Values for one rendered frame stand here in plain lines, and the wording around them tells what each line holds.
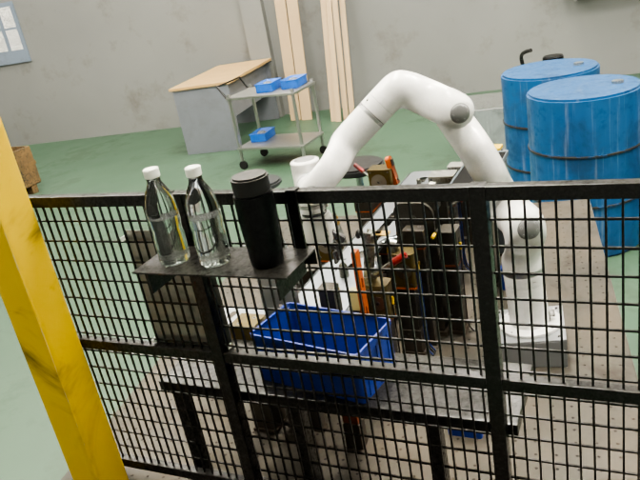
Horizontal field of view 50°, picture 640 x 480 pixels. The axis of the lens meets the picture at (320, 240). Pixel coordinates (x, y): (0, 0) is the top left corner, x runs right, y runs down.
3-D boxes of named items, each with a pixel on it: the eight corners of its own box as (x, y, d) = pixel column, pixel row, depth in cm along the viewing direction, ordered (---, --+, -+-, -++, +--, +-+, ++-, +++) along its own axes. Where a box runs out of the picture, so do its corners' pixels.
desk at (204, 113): (282, 117, 964) (270, 57, 933) (244, 150, 826) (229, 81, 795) (230, 123, 988) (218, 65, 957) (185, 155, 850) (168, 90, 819)
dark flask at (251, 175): (260, 253, 136) (241, 169, 130) (293, 254, 133) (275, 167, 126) (242, 270, 130) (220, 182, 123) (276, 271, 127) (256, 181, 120)
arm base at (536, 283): (557, 306, 221) (550, 254, 215) (566, 335, 204) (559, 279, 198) (497, 312, 226) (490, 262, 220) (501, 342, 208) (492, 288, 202)
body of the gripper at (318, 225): (334, 203, 200) (340, 238, 204) (303, 204, 205) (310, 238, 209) (324, 213, 194) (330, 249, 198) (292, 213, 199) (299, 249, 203)
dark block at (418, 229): (420, 336, 235) (406, 224, 220) (440, 337, 232) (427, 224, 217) (416, 344, 231) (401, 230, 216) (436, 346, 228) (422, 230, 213)
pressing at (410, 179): (405, 172, 312) (404, 170, 312) (453, 171, 303) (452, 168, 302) (266, 330, 199) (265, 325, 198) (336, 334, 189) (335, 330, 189)
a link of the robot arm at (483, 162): (512, 248, 201) (496, 230, 216) (549, 226, 199) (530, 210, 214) (426, 107, 186) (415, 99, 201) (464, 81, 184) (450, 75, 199)
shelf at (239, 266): (179, 264, 153) (158, 190, 147) (323, 268, 138) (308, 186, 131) (138, 295, 141) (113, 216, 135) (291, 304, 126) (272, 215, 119)
